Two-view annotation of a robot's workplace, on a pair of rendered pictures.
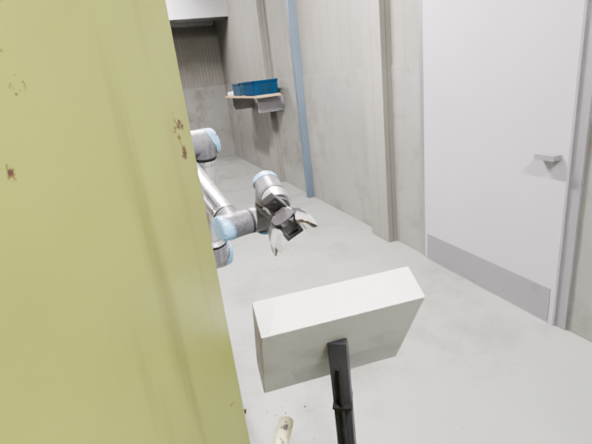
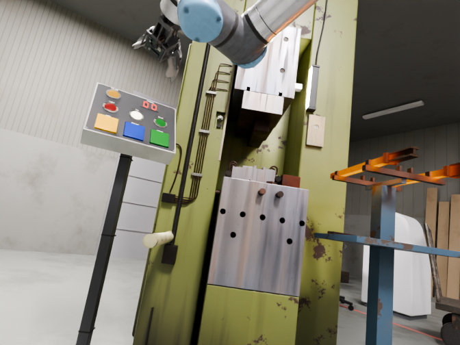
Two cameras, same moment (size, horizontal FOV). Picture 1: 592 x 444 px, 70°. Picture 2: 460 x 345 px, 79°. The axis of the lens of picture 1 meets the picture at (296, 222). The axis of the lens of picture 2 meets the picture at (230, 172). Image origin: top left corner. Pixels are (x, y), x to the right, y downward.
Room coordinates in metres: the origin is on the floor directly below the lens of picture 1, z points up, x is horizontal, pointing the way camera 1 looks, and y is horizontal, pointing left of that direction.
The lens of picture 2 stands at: (1.98, 0.09, 0.69)
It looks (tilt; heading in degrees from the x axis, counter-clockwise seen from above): 12 degrees up; 166
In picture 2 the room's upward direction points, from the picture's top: 9 degrees clockwise
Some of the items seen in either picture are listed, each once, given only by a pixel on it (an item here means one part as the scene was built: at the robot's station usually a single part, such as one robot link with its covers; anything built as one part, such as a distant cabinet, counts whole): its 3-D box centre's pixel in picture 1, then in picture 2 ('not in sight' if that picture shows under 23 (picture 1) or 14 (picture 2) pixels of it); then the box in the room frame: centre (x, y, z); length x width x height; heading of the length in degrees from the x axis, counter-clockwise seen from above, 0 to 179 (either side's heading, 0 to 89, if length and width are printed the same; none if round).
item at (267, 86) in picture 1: (260, 87); not in sight; (6.41, 0.28, 1.50); 0.51 x 0.38 x 0.20; 19
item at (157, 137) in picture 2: not in sight; (159, 139); (0.85, 0.06, 1.01); 0.07 x 0.05 x 0.07; 103
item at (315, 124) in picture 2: not in sight; (315, 131); (0.73, 0.84, 1.27); 0.09 x 0.02 x 0.17; 78
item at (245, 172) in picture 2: not in sight; (247, 181); (0.58, 0.55, 0.96); 0.42 x 0.20 x 0.09; 168
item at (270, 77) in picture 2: not in sight; (268, 80); (0.59, 0.59, 1.57); 0.42 x 0.39 x 0.40; 168
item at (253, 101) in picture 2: not in sight; (256, 118); (0.58, 0.55, 1.32); 0.42 x 0.20 x 0.10; 168
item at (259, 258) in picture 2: not in sight; (250, 233); (0.58, 0.60, 0.69); 0.56 x 0.38 x 0.45; 168
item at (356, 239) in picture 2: not in sight; (381, 244); (1.09, 0.94, 0.72); 0.40 x 0.30 x 0.02; 83
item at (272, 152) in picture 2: not in sight; (256, 131); (0.28, 0.66, 1.37); 0.41 x 0.10 x 0.91; 78
